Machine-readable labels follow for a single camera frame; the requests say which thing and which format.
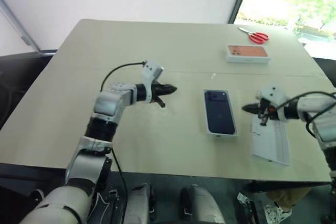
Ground table leg caster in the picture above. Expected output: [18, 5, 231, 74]
[237, 191, 253, 207]

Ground silver and black robot leg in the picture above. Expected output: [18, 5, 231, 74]
[180, 184, 225, 224]
[125, 183, 156, 224]

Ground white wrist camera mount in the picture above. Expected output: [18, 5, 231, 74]
[140, 60, 165, 103]
[256, 85, 288, 123]

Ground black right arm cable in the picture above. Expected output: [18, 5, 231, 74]
[275, 91, 336, 138]

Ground closed orange-print phone box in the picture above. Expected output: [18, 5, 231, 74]
[225, 45, 271, 65]

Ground grey metal bar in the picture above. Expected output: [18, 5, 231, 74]
[0, 0, 43, 53]

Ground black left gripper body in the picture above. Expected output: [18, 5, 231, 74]
[151, 79, 165, 103]

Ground black sofa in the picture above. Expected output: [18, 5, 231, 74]
[0, 49, 57, 130]

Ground black and white shoe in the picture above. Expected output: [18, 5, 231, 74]
[29, 189, 45, 201]

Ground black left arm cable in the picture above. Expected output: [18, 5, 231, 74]
[100, 61, 145, 209]

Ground white patterned shoe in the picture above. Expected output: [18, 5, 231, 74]
[263, 199, 292, 220]

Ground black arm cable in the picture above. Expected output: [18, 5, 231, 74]
[275, 91, 336, 138]
[100, 61, 145, 209]

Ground white box lid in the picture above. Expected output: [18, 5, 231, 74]
[250, 112, 291, 166]

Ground red-handled scissors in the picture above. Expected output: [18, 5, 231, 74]
[238, 26, 271, 45]

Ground tan trouser leg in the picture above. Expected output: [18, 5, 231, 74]
[266, 186, 312, 207]

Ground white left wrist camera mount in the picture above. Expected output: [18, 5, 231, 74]
[140, 60, 165, 103]

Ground dark blue smartphone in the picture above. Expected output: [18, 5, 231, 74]
[204, 90, 236, 134]

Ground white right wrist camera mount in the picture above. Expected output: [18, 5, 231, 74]
[256, 85, 288, 123]

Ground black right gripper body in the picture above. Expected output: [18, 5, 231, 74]
[258, 99, 278, 120]

